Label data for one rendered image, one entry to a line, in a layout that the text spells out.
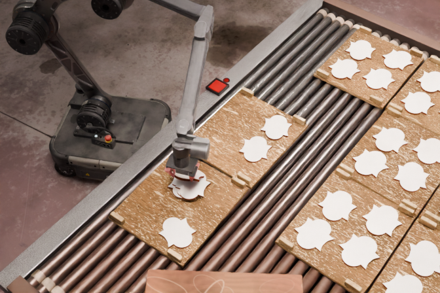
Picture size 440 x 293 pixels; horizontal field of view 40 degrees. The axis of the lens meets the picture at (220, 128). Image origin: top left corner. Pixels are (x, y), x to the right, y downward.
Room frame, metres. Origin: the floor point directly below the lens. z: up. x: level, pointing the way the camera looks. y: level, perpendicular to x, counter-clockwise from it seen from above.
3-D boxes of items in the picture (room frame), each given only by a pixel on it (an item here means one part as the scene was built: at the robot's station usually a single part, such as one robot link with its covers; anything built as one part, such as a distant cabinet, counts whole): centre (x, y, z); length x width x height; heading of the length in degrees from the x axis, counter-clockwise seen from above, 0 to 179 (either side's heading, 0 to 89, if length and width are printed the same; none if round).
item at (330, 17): (1.73, 0.02, 0.90); 1.95 x 0.05 x 0.05; 142
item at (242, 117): (1.65, -0.11, 0.93); 0.41 x 0.35 x 0.02; 142
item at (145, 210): (1.31, 0.15, 0.93); 0.41 x 0.35 x 0.02; 144
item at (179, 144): (1.34, 0.13, 1.21); 0.07 x 0.06 x 0.07; 79
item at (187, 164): (1.34, 0.14, 1.15); 0.10 x 0.07 x 0.07; 73
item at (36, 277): (1.76, 0.06, 0.90); 1.95 x 0.05 x 0.05; 142
